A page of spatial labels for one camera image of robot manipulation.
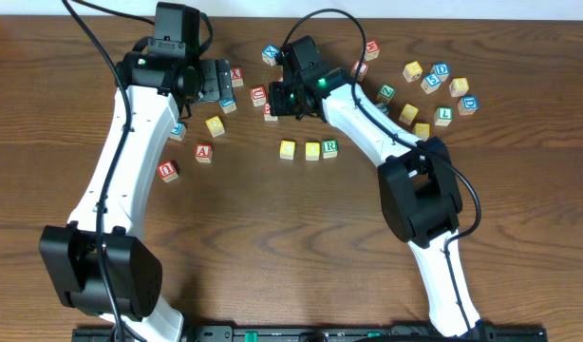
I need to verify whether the yellow C block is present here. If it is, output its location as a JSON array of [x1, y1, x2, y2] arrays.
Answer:
[[279, 140, 296, 160]]

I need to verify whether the yellow O block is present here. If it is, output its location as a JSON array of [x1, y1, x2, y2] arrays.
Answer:
[[305, 142, 321, 161]]

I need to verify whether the green R block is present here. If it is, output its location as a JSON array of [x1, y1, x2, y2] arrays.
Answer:
[[322, 139, 339, 159]]

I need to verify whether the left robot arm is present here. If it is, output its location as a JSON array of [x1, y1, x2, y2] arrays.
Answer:
[[39, 2, 233, 341]]

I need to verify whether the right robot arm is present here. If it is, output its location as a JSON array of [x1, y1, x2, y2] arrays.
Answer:
[[269, 36, 480, 337]]

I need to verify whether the red Y block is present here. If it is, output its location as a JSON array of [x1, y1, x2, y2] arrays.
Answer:
[[231, 67, 244, 87]]

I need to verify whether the red I block left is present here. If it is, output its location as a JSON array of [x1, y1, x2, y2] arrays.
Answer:
[[264, 104, 278, 122]]

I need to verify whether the red i block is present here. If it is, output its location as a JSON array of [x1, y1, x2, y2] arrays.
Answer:
[[264, 104, 278, 122], [351, 61, 368, 82]]

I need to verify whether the red U block upper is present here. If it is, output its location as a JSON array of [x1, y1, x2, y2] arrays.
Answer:
[[251, 85, 268, 106]]

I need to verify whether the red u block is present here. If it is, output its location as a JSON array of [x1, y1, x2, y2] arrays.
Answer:
[[157, 161, 179, 182], [251, 85, 268, 106]]

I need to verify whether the blue P block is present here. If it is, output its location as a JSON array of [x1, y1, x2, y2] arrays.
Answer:
[[219, 99, 236, 114]]

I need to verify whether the yellow block left lower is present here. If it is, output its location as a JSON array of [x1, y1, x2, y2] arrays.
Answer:
[[205, 116, 225, 138]]

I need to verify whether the blue T block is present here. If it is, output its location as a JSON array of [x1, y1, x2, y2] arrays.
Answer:
[[169, 122, 186, 142]]

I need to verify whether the red A block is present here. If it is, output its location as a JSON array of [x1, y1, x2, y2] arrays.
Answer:
[[195, 143, 214, 163]]

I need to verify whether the red I block right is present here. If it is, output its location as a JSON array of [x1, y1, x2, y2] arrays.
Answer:
[[351, 61, 368, 82]]

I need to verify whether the blue 2 block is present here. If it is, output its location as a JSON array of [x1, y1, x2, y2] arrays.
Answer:
[[375, 103, 390, 115]]

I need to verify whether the red M block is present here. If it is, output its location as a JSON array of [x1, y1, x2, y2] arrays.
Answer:
[[365, 40, 381, 61]]

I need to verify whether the green Z block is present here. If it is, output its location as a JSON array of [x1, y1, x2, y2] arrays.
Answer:
[[376, 84, 396, 105]]

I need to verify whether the red U block lower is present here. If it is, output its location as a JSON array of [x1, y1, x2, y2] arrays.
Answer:
[[157, 161, 179, 182]]

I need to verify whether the yellow block right middle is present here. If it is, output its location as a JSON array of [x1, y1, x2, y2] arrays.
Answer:
[[399, 104, 419, 125]]

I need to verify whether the yellow block right upper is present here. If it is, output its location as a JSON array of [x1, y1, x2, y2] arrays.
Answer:
[[403, 61, 423, 83]]

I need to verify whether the yellow block right lower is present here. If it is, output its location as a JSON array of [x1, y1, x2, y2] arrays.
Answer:
[[413, 123, 430, 141]]

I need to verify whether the blue S block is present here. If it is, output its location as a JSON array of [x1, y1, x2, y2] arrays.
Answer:
[[421, 73, 442, 94]]

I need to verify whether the green L block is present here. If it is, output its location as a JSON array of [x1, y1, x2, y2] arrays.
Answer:
[[434, 106, 453, 126]]

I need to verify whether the blue D block upper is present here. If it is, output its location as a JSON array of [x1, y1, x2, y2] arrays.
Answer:
[[430, 63, 450, 82]]

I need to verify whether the blue d block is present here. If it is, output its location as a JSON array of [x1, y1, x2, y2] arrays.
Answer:
[[430, 63, 450, 82], [458, 96, 479, 116]]

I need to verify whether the yellow block far right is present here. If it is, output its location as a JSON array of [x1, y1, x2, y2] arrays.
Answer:
[[449, 78, 469, 98]]

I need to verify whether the blue D block lower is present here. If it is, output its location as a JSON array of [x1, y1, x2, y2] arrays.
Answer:
[[458, 96, 479, 116]]

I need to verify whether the right black cable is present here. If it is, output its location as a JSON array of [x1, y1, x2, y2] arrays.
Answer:
[[279, 8, 483, 339]]

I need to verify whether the black cable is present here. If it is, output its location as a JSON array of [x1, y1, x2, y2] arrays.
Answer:
[[279, 8, 483, 339], [58, 0, 215, 342]]

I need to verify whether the left black cable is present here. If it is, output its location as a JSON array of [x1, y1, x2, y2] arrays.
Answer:
[[58, 0, 215, 342]]

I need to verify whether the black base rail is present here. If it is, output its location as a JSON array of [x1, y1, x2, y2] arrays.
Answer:
[[71, 324, 549, 342]]

